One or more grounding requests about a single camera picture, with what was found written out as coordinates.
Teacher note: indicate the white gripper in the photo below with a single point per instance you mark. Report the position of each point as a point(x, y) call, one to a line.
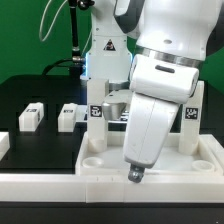
point(159, 89)

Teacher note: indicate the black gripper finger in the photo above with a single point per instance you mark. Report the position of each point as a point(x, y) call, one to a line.
point(136, 174)

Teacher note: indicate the white desk top tray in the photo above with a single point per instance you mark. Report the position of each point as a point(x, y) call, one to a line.
point(170, 161)

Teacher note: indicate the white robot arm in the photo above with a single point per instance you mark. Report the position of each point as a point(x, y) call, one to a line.
point(171, 39)

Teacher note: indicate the fiducial marker sheet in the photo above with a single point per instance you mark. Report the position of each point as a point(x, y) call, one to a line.
point(81, 115)

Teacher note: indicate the white right fence block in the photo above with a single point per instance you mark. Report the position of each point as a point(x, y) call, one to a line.
point(216, 149)

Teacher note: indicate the white fence block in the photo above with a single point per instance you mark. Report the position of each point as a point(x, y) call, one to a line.
point(4, 143)
point(216, 149)

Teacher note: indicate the white left fence block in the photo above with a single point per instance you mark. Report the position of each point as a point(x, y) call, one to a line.
point(4, 143)

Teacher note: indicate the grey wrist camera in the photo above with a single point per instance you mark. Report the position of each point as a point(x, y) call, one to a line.
point(115, 103)

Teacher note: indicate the black camera stand pole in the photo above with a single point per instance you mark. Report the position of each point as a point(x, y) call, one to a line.
point(76, 69)

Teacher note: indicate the white front fence wall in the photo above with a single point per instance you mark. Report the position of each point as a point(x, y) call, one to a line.
point(96, 189)

